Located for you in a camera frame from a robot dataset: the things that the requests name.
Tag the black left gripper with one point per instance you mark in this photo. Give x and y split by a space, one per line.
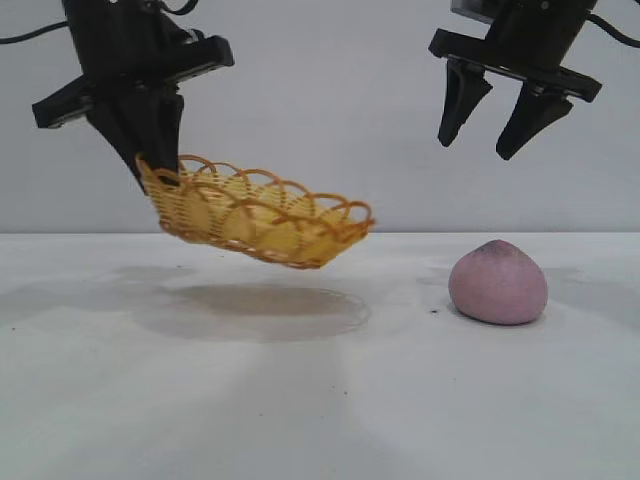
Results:
125 45

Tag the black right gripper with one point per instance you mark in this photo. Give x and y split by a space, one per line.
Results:
535 35

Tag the yellow woven plastic basket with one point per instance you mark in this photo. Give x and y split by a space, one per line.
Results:
260 220

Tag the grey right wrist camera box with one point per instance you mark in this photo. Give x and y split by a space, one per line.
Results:
470 9

